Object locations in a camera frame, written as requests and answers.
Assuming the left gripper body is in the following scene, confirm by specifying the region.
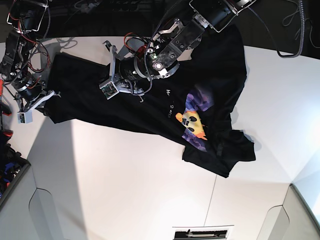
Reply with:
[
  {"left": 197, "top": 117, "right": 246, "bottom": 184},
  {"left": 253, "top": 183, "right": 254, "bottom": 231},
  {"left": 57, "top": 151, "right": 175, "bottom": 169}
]
[{"left": 103, "top": 40, "right": 145, "bottom": 96}]

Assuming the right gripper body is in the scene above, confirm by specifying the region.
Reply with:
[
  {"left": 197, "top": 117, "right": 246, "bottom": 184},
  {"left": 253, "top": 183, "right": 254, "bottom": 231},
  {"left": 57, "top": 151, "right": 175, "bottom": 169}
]
[{"left": 15, "top": 89, "right": 61, "bottom": 113}]

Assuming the black printed t-shirt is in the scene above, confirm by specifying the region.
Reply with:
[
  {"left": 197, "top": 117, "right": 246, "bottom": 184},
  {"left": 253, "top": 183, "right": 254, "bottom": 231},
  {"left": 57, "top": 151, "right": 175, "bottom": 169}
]
[{"left": 45, "top": 25, "right": 256, "bottom": 178}]

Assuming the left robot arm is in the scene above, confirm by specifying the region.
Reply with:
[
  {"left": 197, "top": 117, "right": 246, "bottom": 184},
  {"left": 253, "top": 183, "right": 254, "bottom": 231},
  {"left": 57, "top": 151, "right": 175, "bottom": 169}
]
[{"left": 99, "top": 0, "right": 254, "bottom": 100}]

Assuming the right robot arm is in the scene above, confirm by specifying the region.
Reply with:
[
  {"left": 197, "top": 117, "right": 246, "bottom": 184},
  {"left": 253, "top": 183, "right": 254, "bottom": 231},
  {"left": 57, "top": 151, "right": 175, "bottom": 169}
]
[{"left": 0, "top": 0, "right": 58, "bottom": 124}]

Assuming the black power strip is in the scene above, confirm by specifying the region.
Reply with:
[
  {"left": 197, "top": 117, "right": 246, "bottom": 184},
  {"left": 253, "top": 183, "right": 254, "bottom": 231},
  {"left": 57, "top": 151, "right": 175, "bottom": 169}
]
[{"left": 110, "top": 0, "right": 141, "bottom": 12}]

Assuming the black white label plate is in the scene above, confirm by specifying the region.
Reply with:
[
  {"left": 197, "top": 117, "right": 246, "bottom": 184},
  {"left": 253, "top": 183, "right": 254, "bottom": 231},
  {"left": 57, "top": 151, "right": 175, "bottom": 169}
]
[{"left": 172, "top": 225, "right": 234, "bottom": 240}]

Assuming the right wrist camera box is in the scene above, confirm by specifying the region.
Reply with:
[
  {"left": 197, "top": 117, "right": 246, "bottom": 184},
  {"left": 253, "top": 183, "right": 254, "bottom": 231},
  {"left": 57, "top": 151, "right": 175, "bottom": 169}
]
[{"left": 17, "top": 111, "right": 33, "bottom": 124}]

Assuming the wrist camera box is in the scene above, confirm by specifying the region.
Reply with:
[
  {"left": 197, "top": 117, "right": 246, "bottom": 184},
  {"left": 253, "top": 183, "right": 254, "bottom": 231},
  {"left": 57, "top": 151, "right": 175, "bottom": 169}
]
[
  {"left": 17, "top": 111, "right": 33, "bottom": 124},
  {"left": 99, "top": 79, "right": 119, "bottom": 100}
]

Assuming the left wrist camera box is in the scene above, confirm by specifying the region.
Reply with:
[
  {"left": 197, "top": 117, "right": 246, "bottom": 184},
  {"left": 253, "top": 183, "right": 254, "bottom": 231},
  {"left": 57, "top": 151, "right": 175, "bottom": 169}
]
[{"left": 99, "top": 79, "right": 119, "bottom": 100}]

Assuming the orange handled tool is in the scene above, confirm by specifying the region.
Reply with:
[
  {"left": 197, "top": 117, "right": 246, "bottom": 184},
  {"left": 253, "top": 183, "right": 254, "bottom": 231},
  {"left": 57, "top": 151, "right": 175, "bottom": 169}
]
[{"left": 0, "top": 79, "right": 13, "bottom": 138}]

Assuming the grey cable bundle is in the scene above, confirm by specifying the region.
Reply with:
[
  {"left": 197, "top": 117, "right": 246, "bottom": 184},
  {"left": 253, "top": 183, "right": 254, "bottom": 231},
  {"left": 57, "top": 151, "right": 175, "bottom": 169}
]
[{"left": 274, "top": 0, "right": 320, "bottom": 59}]

